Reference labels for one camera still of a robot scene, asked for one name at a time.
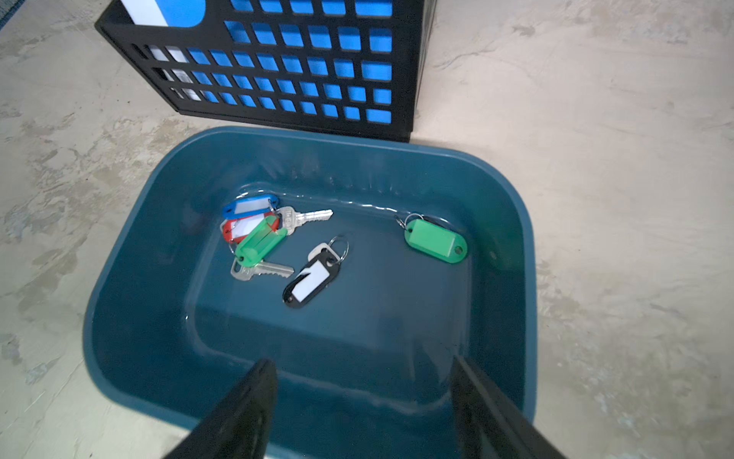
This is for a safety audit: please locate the solid green tag key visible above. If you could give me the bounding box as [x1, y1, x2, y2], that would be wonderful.
[396, 213, 468, 264]

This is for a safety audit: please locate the teal plastic storage box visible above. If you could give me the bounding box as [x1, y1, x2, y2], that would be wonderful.
[83, 127, 538, 458]

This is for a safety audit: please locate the translucent green tag key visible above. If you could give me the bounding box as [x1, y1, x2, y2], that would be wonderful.
[231, 207, 334, 281]

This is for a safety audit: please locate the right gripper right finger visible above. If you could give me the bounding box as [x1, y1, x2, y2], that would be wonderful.
[450, 357, 564, 459]

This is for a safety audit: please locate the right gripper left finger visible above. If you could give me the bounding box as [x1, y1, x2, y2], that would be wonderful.
[166, 359, 278, 459]

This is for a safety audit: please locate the black white tag key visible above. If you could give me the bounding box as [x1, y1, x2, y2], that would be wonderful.
[282, 235, 350, 309]

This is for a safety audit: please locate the blue folder front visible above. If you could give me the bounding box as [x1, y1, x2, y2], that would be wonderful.
[120, 1, 398, 126]

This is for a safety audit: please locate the blue tag key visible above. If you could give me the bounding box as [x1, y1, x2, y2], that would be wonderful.
[223, 194, 279, 220]

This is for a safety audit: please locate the black mesh file holder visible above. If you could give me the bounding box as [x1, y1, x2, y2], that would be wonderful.
[96, 1, 436, 142]

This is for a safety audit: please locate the red tag key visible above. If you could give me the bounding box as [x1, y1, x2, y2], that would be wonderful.
[220, 212, 280, 245]

